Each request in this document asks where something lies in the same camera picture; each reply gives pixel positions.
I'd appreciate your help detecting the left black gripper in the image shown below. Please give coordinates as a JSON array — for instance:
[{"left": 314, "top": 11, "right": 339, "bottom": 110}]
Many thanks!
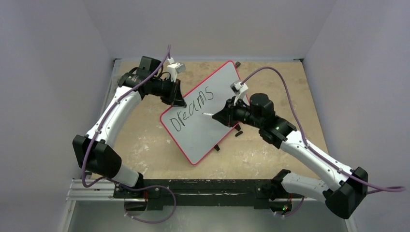
[{"left": 151, "top": 76, "right": 186, "bottom": 107}]

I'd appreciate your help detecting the red framed whiteboard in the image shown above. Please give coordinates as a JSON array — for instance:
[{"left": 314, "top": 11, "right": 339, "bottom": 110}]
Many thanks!
[{"left": 160, "top": 60, "right": 240, "bottom": 165}]

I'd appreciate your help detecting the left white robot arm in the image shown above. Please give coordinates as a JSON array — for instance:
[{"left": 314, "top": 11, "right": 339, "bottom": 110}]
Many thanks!
[{"left": 73, "top": 55, "right": 187, "bottom": 198}]

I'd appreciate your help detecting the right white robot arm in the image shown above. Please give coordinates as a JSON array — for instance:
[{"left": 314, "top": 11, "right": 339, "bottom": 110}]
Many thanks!
[{"left": 211, "top": 93, "right": 368, "bottom": 219}]

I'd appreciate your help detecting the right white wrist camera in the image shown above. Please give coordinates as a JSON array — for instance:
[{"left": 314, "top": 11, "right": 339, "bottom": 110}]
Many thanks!
[{"left": 230, "top": 80, "right": 249, "bottom": 106}]

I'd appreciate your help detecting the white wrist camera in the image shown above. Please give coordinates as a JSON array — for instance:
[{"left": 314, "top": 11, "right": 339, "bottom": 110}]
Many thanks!
[
  {"left": 230, "top": 80, "right": 249, "bottom": 106},
  {"left": 166, "top": 58, "right": 186, "bottom": 82}
]

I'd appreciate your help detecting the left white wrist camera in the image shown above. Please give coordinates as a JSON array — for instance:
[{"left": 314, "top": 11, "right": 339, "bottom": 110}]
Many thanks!
[{"left": 166, "top": 58, "right": 186, "bottom": 82}]

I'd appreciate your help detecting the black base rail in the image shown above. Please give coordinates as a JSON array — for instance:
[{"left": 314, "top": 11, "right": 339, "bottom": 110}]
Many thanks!
[{"left": 113, "top": 179, "right": 302, "bottom": 210}]

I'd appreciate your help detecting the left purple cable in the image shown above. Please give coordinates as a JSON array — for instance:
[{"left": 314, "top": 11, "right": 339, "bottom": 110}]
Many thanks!
[{"left": 81, "top": 44, "right": 172, "bottom": 193}]

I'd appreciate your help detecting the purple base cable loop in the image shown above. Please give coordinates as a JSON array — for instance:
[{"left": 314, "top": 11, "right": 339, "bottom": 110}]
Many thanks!
[{"left": 123, "top": 186, "right": 177, "bottom": 224}]

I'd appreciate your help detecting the aluminium frame rail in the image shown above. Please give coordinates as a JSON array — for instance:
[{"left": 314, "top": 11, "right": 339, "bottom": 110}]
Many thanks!
[{"left": 67, "top": 174, "right": 328, "bottom": 203}]

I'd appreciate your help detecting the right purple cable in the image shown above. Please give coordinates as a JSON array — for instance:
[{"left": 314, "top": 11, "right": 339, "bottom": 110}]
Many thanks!
[{"left": 240, "top": 66, "right": 406, "bottom": 195}]

